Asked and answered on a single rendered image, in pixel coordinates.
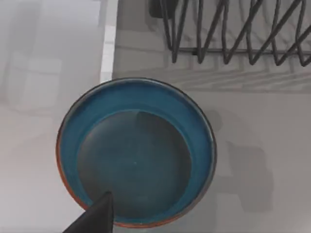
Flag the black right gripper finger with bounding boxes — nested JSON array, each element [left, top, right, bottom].
[[62, 191, 114, 233]]

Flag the blue bowl with orange rim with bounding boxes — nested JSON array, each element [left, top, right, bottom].
[[56, 77, 218, 229]]

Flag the grey wire dish rack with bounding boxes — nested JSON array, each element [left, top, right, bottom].
[[148, 0, 311, 67]]

